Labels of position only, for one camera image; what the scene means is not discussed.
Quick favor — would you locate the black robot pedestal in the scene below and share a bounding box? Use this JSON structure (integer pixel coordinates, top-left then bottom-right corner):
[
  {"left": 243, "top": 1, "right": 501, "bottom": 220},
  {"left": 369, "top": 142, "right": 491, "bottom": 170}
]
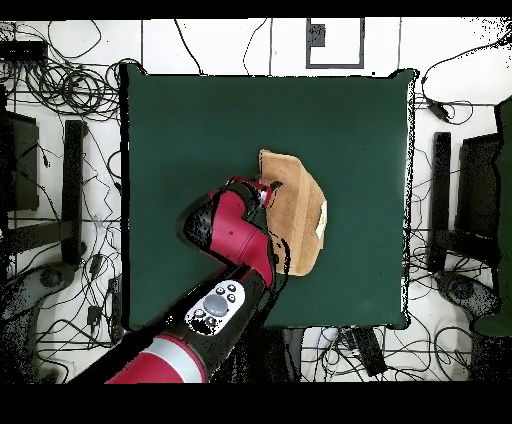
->
[{"left": 223, "top": 325, "right": 305, "bottom": 383}]

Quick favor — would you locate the narrow black power strip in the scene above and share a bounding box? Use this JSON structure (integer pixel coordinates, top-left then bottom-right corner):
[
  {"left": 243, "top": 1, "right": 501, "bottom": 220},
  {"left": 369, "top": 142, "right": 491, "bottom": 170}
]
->
[{"left": 106, "top": 274, "right": 126, "bottom": 336}]

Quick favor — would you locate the orange terry towel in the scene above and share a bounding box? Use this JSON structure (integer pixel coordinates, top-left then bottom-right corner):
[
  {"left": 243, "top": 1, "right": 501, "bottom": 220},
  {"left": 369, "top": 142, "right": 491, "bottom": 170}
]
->
[{"left": 257, "top": 148, "right": 329, "bottom": 278}]

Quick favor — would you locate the dark green table cloth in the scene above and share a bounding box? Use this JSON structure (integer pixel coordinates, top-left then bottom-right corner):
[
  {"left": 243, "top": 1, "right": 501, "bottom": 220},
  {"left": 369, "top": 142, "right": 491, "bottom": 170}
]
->
[{"left": 119, "top": 63, "right": 419, "bottom": 332}]

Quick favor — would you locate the wide black power strip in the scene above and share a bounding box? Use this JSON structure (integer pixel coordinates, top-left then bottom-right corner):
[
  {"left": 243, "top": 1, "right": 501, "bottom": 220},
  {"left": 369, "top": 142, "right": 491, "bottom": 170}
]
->
[{"left": 351, "top": 327, "right": 388, "bottom": 377}]

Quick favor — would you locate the grey square frame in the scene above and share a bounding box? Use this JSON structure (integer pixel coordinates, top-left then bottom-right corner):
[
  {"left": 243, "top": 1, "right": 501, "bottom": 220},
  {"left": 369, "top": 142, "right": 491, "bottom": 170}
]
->
[{"left": 305, "top": 17, "right": 366, "bottom": 70}]

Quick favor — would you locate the black power adapter with cable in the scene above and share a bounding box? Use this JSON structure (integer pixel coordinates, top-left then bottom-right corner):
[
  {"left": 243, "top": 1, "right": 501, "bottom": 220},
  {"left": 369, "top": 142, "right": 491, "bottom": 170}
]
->
[{"left": 419, "top": 33, "right": 512, "bottom": 126}]

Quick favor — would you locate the black floor cable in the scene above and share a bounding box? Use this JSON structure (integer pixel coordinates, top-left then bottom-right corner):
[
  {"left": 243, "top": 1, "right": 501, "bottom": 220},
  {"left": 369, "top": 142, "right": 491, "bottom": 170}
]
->
[
  {"left": 242, "top": 18, "right": 268, "bottom": 76},
  {"left": 173, "top": 18, "right": 206, "bottom": 76}
]

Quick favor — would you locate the coiled black cable bundle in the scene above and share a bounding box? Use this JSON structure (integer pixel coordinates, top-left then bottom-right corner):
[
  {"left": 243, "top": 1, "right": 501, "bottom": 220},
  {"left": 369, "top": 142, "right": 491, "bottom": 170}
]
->
[{"left": 23, "top": 57, "right": 123, "bottom": 121}]

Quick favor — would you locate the black rectangular box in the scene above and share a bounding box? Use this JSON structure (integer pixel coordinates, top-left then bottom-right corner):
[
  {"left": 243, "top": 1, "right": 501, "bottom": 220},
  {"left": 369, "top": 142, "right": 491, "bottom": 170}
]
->
[{"left": 0, "top": 39, "right": 49, "bottom": 62}]

